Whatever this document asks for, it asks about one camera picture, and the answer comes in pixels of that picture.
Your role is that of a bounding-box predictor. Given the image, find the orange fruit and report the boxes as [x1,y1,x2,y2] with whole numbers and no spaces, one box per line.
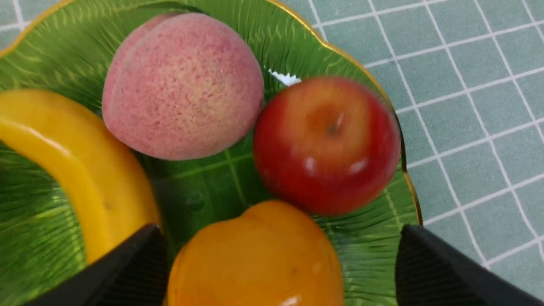
[167,200,345,306]

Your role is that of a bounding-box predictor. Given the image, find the pink peach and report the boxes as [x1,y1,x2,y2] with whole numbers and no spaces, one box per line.
[102,13,264,160]

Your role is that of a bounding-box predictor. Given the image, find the yellow banana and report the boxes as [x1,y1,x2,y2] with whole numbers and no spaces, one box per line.
[0,89,161,264]

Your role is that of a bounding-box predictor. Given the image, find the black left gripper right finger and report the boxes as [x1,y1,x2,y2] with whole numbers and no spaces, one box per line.
[395,225,543,306]

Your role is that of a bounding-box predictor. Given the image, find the red apple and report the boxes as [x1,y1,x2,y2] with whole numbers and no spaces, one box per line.
[252,76,402,216]

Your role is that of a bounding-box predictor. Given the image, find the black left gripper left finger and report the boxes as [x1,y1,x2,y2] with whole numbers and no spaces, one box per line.
[28,224,169,306]

